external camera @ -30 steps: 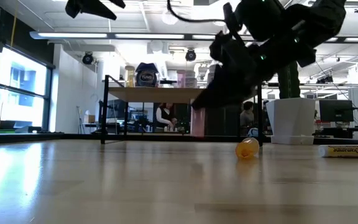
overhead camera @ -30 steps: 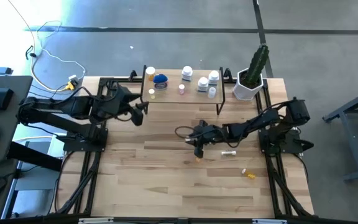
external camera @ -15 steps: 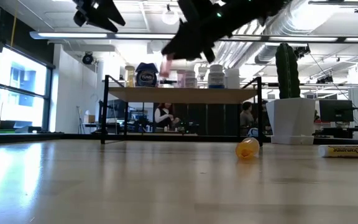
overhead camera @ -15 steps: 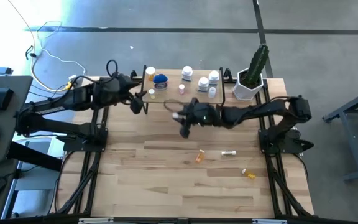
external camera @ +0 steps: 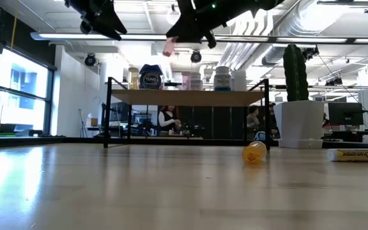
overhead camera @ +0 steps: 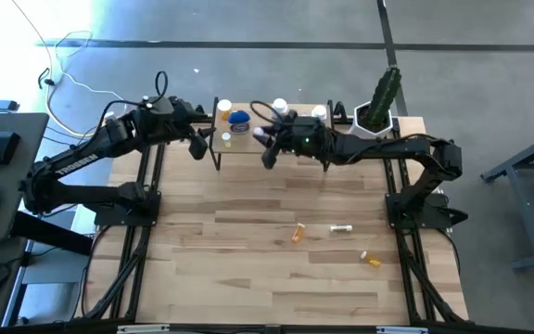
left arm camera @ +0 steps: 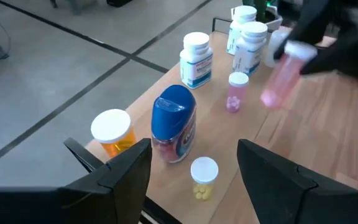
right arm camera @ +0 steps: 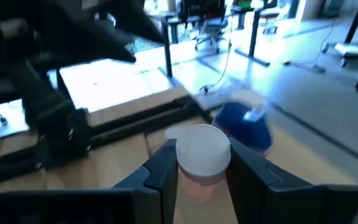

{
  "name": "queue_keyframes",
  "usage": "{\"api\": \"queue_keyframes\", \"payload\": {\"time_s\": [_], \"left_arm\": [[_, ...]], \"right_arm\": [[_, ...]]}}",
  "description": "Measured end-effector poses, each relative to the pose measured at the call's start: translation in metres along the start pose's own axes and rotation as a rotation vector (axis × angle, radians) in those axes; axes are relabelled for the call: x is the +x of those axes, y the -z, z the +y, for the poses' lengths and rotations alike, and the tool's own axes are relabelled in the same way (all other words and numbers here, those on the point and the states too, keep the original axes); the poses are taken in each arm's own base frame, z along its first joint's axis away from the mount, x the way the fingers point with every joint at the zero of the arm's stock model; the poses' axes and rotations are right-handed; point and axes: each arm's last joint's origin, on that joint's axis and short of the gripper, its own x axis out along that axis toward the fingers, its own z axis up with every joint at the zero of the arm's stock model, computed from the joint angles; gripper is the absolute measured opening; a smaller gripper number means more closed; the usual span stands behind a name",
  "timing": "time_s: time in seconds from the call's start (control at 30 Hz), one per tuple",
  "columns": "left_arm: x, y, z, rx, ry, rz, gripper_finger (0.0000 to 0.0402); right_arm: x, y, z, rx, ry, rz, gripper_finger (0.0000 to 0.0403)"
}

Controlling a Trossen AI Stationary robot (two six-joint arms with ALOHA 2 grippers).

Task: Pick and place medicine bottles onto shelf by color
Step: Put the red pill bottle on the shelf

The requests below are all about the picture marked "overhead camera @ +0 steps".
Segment black slanted bar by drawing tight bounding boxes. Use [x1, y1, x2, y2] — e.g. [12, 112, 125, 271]
[10, 211, 95, 256]

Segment blue-capped Tums bottle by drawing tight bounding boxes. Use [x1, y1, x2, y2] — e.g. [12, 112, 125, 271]
[227, 109, 252, 135]

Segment orange pill vial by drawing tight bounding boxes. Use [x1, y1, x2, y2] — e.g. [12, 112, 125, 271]
[290, 222, 306, 245]

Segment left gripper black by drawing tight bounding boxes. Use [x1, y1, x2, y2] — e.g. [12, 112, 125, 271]
[155, 96, 217, 161]

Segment grey metal cart frame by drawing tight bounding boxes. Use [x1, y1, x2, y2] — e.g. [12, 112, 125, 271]
[479, 125, 534, 274]

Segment wooden shelf black metal legs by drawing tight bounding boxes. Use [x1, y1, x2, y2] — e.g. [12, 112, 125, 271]
[209, 96, 337, 173]

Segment green cactus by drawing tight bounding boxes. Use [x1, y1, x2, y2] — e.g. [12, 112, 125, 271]
[363, 65, 402, 131]

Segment white floor cable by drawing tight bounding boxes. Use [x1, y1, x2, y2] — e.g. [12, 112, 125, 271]
[53, 30, 129, 112]

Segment dark grey desk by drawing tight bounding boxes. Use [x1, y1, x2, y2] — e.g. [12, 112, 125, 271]
[0, 110, 50, 330]

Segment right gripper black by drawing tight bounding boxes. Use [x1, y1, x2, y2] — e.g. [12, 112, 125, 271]
[253, 115, 337, 171]

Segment amber yellow pill vial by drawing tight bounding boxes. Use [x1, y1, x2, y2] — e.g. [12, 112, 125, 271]
[359, 250, 382, 269]

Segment large pale yellow pill vial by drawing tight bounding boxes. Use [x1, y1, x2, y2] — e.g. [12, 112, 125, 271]
[216, 98, 234, 122]

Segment white bottle blue-banded label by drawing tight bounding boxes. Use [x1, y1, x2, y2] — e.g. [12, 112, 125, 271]
[271, 97, 290, 117]

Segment yellow floor cable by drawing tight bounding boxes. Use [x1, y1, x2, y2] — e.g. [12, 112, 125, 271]
[10, 0, 96, 138]

